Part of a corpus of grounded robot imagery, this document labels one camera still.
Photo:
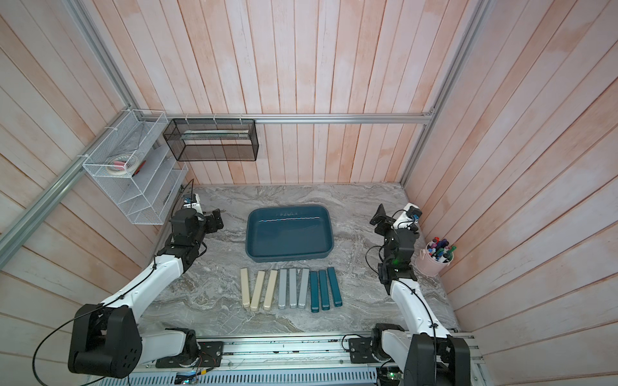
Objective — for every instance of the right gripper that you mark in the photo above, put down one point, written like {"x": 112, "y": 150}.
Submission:
{"x": 380, "y": 219}

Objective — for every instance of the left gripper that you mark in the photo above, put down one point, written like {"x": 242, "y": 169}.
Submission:
{"x": 214, "y": 226}

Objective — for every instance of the teal pliers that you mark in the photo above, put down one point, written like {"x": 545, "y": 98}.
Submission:
{"x": 335, "y": 289}
{"x": 324, "y": 295}
{"x": 315, "y": 289}

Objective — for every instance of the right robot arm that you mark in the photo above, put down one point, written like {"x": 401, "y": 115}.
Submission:
{"x": 424, "y": 351}

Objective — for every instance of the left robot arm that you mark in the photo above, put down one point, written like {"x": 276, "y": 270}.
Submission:
{"x": 106, "y": 340}

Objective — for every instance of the teal plastic storage box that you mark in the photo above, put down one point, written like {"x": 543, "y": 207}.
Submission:
{"x": 289, "y": 233}

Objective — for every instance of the grey pliers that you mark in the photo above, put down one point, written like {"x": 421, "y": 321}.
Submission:
{"x": 292, "y": 277}
{"x": 302, "y": 300}
{"x": 282, "y": 289}

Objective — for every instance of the pink pen cup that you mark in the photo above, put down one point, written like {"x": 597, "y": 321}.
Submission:
{"x": 438, "y": 254}

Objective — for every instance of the black mesh basket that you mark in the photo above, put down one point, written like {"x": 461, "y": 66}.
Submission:
{"x": 212, "y": 139}

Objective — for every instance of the tape roll in rack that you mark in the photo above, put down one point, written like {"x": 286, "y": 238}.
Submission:
{"x": 122, "y": 165}

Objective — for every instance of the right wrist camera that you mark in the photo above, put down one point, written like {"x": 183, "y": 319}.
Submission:
{"x": 407, "y": 217}

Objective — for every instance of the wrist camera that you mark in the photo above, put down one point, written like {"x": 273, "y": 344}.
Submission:
{"x": 192, "y": 200}
{"x": 407, "y": 217}

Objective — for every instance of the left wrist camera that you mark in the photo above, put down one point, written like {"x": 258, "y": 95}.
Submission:
{"x": 192, "y": 200}

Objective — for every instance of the white wire shelf rack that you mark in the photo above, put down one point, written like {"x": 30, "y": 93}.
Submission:
{"x": 148, "y": 196}

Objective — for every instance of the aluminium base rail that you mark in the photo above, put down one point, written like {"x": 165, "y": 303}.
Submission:
{"x": 326, "y": 358}

